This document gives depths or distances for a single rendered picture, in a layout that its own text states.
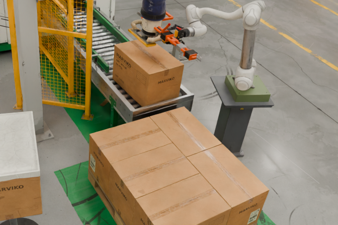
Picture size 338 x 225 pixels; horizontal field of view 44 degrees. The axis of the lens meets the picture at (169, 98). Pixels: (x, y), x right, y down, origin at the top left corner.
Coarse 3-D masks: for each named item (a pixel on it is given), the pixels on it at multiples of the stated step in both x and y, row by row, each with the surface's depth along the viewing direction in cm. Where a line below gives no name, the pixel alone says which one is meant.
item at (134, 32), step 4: (132, 28) 395; (132, 32) 388; (136, 32) 388; (136, 36) 383; (140, 36) 382; (144, 36) 383; (140, 40) 378; (144, 40) 377; (144, 44) 374; (148, 44) 373; (152, 44) 374
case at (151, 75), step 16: (128, 48) 405; (144, 48) 409; (160, 48) 413; (128, 64) 396; (144, 64) 384; (160, 64) 388; (176, 64) 391; (128, 80) 404; (144, 80) 381; (160, 80) 385; (176, 80) 398; (144, 96) 388; (160, 96) 397; (176, 96) 412
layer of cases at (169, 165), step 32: (128, 128) 370; (160, 128) 376; (192, 128) 382; (96, 160) 358; (128, 160) 338; (160, 160) 342; (192, 160) 347; (224, 160) 352; (128, 192) 314; (160, 192) 314; (192, 192) 318; (224, 192) 323; (256, 192) 327; (128, 224) 330; (160, 224) 290; (192, 224) 294; (224, 224) 321
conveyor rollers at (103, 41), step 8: (64, 16) 538; (80, 16) 541; (80, 24) 525; (96, 24) 528; (96, 32) 512; (104, 32) 512; (96, 40) 497; (104, 40) 495; (112, 40) 499; (96, 48) 481; (104, 48) 480; (112, 48) 483; (104, 56) 470; (112, 56) 467; (112, 64) 460; (104, 72) 438; (112, 72) 442; (112, 80) 428; (120, 88) 423; (128, 96) 411; (136, 104) 399
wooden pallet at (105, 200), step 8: (88, 168) 381; (88, 176) 386; (96, 184) 377; (104, 192) 359; (104, 200) 367; (112, 208) 361; (112, 216) 356; (120, 216) 341; (120, 224) 344; (256, 224) 356
